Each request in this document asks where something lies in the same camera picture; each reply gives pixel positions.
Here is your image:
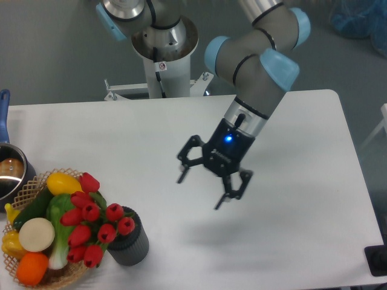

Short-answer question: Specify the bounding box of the blue plastic bag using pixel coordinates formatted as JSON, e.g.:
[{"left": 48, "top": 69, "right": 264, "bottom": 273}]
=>
[{"left": 329, "top": 0, "right": 386, "bottom": 57}]

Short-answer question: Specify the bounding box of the blue handled saucepan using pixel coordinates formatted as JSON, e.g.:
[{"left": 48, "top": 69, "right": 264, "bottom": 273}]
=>
[{"left": 1, "top": 89, "right": 36, "bottom": 213}]

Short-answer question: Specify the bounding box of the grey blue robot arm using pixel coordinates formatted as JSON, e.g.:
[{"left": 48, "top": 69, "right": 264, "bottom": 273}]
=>
[{"left": 96, "top": 1, "right": 311, "bottom": 202}]

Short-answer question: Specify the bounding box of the yellow squash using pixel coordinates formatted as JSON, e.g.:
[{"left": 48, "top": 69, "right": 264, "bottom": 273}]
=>
[{"left": 46, "top": 172, "right": 82, "bottom": 196}]

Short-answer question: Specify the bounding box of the orange fruit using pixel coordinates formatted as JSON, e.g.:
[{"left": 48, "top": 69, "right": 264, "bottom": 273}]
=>
[{"left": 16, "top": 253, "right": 48, "bottom": 286}]

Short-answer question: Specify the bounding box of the yellow banana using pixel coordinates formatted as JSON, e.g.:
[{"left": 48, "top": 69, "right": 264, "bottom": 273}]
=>
[{"left": 4, "top": 203, "right": 21, "bottom": 225}]

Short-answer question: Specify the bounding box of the yellow bell pepper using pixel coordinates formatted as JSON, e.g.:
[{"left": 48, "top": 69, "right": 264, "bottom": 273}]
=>
[{"left": 1, "top": 230, "right": 28, "bottom": 260}]

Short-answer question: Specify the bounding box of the green cucumber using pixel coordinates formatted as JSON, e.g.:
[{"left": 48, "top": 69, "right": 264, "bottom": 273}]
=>
[{"left": 13, "top": 187, "right": 54, "bottom": 231}]

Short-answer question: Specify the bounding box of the dark grey ribbed vase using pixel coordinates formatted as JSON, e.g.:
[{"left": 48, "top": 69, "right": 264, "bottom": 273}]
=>
[{"left": 107, "top": 207, "right": 149, "bottom": 266}]

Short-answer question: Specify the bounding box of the black device at table edge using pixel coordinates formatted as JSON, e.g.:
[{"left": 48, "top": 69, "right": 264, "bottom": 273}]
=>
[{"left": 364, "top": 245, "right": 386, "bottom": 277}]

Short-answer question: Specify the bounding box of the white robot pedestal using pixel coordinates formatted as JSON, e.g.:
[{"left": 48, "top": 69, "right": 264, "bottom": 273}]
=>
[{"left": 105, "top": 16, "right": 214, "bottom": 101}]

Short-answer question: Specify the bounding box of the white frame at right edge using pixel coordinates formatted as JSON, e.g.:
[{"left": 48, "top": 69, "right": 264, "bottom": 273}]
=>
[{"left": 360, "top": 103, "right": 387, "bottom": 151}]

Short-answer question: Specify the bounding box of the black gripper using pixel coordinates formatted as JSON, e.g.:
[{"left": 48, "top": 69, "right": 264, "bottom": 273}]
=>
[{"left": 176, "top": 118, "right": 256, "bottom": 211}]

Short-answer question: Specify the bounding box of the cream round bun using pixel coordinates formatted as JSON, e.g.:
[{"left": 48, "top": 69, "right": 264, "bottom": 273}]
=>
[{"left": 19, "top": 217, "right": 55, "bottom": 252}]

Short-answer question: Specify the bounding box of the red tulip bouquet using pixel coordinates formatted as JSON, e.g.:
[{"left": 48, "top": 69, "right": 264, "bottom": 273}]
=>
[{"left": 60, "top": 172, "right": 138, "bottom": 268}]

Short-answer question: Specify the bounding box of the green bok choy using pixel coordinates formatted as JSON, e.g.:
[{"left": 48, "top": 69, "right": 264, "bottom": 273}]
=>
[{"left": 46, "top": 193, "right": 74, "bottom": 270}]

